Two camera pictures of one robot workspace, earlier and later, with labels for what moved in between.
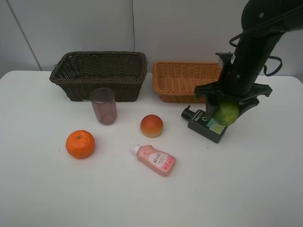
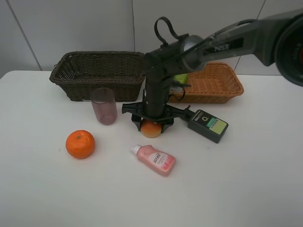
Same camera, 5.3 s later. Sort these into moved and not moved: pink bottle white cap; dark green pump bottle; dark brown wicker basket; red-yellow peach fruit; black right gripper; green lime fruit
Moved: green lime fruit; black right gripper
Not moved: pink bottle white cap; dark brown wicker basket; dark green pump bottle; red-yellow peach fruit
